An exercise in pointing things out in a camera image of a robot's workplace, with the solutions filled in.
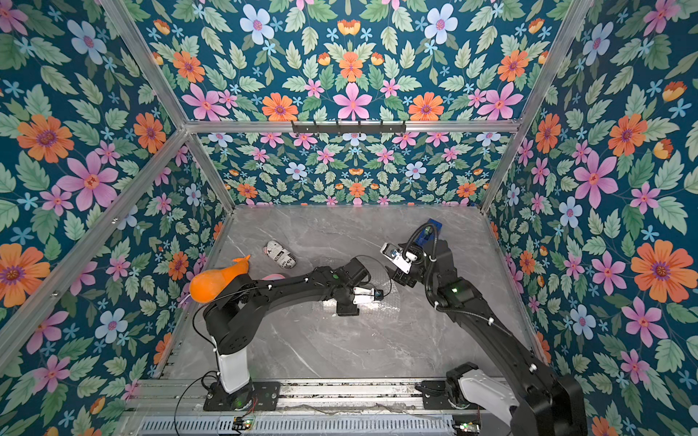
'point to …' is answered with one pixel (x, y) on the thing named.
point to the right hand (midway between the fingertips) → (403, 247)
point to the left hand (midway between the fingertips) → (358, 305)
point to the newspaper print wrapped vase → (284, 257)
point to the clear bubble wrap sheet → (373, 312)
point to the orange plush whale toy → (205, 285)
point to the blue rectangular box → (426, 234)
